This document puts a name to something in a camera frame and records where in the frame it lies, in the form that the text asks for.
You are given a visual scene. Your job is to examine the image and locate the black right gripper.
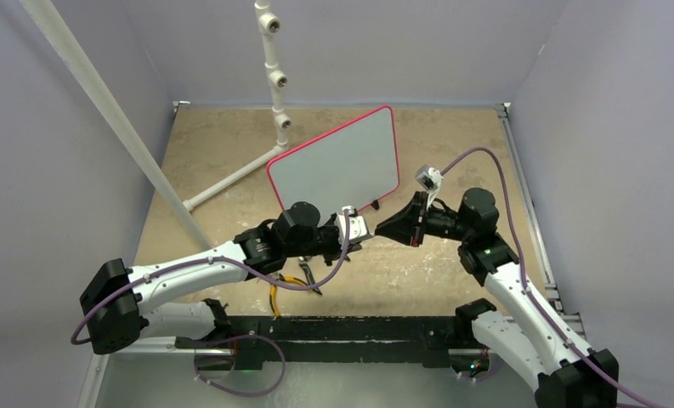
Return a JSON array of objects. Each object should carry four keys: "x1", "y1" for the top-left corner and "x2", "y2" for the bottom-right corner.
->
[{"x1": 377, "y1": 190, "x2": 473, "y2": 247}]

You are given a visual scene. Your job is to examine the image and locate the pink framed whiteboard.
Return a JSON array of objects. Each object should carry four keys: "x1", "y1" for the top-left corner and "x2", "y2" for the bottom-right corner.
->
[{"x1": 266, "y1": 105, "x2": 400, "y2": 225}]

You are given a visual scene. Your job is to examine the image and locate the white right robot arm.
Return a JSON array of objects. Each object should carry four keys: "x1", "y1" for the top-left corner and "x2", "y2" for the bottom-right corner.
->
[{"x1": 375, "y1": 188, "x2": 619, "y2": 407}]

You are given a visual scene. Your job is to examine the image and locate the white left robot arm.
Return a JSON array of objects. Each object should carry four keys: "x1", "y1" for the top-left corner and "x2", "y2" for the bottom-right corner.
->
[{"x1": 71, "y1": 201, "x2": 362, "y2": 354}]

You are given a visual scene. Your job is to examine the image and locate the white pvc pipe stand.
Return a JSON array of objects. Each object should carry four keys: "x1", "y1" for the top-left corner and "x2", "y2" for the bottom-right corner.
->
[{"x1": 182, "y1": 0, "x2": 292, "y2": 212}]

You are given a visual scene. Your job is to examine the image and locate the white diagonal pole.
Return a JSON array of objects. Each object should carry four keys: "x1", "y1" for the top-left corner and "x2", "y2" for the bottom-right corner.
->
[{"x1": 20, "y1": 1, "x2": 212, "y2": 249}]

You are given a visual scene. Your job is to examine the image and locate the black handled pliers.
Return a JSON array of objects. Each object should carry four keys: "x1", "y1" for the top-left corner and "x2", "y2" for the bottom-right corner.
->
[{"x1": 298, "y1": 257, "x2": 316, "y2": 285}]

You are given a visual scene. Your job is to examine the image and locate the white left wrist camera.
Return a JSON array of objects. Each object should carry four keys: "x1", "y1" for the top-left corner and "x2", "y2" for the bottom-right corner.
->
[{"x1": 336, "y1": 206, "x2": 370, "y2": 246}]

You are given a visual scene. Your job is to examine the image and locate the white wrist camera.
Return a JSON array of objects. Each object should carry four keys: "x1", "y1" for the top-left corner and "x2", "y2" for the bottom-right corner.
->
[
  {"x1": 415, "y1": 165, "x2": 443, "y2": 208},
  {"x1": 336, "y1": 206, "x2": 370, "y2": 246}
]

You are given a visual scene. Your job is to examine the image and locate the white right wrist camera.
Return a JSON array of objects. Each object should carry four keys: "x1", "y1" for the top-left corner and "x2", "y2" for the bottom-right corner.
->
[{"x1": 415, "y1": 165, "x2": 443, "y2": 208}]

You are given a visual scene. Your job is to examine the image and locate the yellow handled pliers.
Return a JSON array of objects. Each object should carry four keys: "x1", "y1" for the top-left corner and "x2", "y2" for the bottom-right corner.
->
[{"x1": 269, "y1": 273, "x2": 315, "y2": 317}]

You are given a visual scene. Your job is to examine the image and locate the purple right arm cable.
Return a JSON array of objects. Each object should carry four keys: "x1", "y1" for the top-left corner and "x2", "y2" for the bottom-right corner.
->
[{"x1": 440, "y1": 147, "x2": 670, "y2": 408}]

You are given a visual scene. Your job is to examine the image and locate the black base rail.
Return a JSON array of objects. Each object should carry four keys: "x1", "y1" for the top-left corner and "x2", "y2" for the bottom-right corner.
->
[{"x1": 175, "y1": 315, "x2": 482, "y2": 370}]

